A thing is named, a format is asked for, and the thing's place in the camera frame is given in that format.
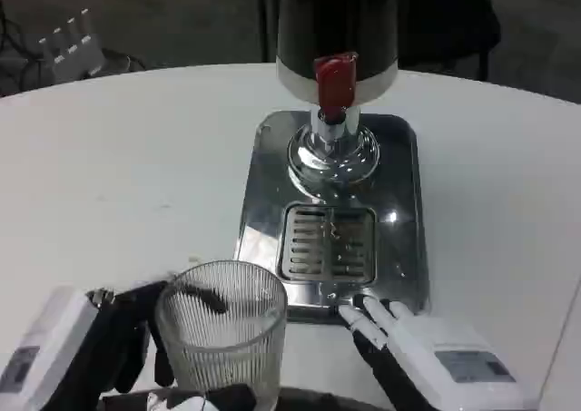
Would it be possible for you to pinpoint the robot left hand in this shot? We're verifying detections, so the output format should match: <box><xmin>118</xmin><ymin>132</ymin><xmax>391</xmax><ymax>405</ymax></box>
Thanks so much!
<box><xmin>0</xmin><ymin>279</ymin><xmax>267</xmax><ymax>411</ymax></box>

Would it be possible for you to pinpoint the clear ribbed glass cup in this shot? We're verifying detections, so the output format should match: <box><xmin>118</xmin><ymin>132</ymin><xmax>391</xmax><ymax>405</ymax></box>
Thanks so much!
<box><xmin>153</xmin><ymin>259</ymin><xmax>289</xmax><ymax>408</ymax></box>

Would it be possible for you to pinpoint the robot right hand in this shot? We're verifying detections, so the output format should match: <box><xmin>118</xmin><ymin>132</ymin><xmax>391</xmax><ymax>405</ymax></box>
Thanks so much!
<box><xmin>338</xmin><ymin>294</ymin><xmax>528</xmax><ymax>411</ymax></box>

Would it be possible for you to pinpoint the slotted steel drain grid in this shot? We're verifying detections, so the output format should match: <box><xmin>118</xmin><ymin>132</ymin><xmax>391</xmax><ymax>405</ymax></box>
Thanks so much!
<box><xmin>279</xmin><ymin>204</ymin><xmax>379</xmax><ymax>282</ymax></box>

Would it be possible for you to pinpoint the black drink dispenser chrome stand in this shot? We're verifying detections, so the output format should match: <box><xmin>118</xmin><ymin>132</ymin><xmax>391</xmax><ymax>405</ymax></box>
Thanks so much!
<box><xmin>274</xmin><ymin>0</ymin><xmax>401</xmax><ymax>202</ymax></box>

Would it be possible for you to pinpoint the black cable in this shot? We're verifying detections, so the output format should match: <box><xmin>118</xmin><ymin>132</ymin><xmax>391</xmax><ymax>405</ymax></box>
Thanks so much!
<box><xmin>0</xmin><ymin>0</ymin><xmax>58</xmax><ymax>99</ymax></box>

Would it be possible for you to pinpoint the black chair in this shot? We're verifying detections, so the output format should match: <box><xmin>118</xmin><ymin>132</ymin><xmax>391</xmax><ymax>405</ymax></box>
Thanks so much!
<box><xmin>398</xmin><ymin>0</ymin><xmax>503</xmax><ymax>84</ymax></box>

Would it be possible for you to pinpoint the steel drip tray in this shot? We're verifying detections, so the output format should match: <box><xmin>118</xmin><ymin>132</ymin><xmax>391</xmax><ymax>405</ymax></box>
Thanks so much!
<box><xmin>232</xmin><ymin>110</ymin><xmax>430</xmax><ymax>327</ymax></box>

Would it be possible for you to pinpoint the white power strip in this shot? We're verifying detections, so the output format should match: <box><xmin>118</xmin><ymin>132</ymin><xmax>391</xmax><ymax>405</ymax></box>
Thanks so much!
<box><xmin>37</xmin><ymin>7</ymin><xmax>108</xmax><ymax>83</ymax></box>

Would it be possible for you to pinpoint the red tap lever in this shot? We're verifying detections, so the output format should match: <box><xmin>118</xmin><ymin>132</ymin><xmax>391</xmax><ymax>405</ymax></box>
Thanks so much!
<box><xmin>315</xmin><ymin>52</ymin><xmax>360</xmax><ymax>122</ymax></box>

